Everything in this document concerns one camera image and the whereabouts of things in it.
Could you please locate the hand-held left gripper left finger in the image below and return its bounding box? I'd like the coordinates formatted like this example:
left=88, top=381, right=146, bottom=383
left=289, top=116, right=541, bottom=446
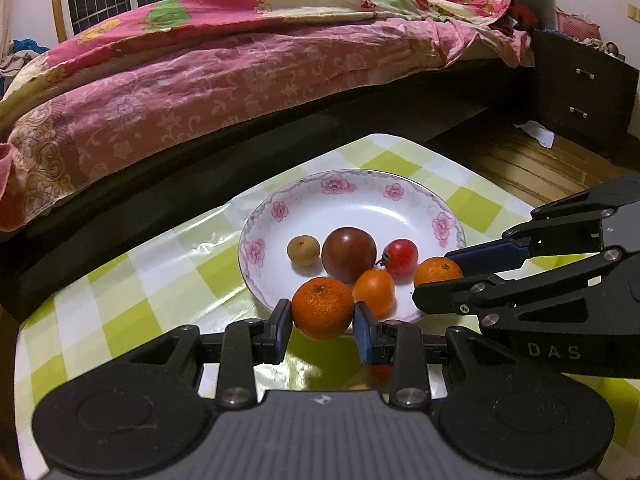
left=127, top=299, right=293, bottom=409

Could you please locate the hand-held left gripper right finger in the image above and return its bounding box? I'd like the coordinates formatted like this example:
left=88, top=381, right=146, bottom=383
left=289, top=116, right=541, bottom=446
left=353, top=301, right=521, bottom=409

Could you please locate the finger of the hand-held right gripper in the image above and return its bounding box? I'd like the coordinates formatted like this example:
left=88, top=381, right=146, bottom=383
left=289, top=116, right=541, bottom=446
left=444, top=175, right=640, bottom=273
left=412, top=249, right=624, bottom=332

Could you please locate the small dimpled mandarin orange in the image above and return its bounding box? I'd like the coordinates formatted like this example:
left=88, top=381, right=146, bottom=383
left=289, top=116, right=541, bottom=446
left=414, top=256, right=464, bottom=288

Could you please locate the large dimpled mandarin orange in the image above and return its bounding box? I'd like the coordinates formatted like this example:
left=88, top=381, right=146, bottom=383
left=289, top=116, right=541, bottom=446
left=291, top=276, right=355, bottom=341

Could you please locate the smooth mandarin orange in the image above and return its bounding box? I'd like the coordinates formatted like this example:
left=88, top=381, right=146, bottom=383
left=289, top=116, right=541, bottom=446
left=352, top=268, right=396, bottom=318

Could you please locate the dark purple tomato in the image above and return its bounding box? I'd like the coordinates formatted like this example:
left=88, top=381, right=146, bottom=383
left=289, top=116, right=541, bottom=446
left=321, top=227, right=378, bottom=284

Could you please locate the white floral-rimmed plate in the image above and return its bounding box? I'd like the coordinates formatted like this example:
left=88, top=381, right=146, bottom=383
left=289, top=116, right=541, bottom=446
left=237, top=169, right=467, bottom=325

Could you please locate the white paper scrap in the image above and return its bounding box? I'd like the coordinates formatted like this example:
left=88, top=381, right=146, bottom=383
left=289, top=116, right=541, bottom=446
left=513, top=120, right=555, bottom=149

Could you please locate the green checked plastic tablecloth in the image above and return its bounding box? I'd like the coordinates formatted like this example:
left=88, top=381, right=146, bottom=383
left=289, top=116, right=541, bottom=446
left=14, top=132, right=640, bottom=480

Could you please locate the dark nightstand with drawers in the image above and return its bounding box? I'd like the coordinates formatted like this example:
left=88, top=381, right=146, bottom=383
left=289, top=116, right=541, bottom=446
left=530, top=27, right=640, bottom=164

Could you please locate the red garment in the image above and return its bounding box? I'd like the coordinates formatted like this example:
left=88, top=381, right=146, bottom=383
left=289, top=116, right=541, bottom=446
left=494, top=0, right=542, bottom=37

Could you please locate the pink basket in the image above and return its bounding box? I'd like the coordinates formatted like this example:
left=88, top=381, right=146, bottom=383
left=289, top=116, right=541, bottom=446
left=555, top=9, right=601, bottom=41

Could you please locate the pink floral blanket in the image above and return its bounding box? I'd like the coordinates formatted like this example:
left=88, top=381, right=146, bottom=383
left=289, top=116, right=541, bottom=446
left=0, top=0, right=536, bottom=234

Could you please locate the pile of clothes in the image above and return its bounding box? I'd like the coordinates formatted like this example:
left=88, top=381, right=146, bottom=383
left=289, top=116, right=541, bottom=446
left=0, top=37, right=52, bottom=92

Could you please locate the dark bed frame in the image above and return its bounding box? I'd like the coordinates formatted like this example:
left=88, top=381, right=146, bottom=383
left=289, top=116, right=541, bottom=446
left=0, top=0, right=556, bottom=326

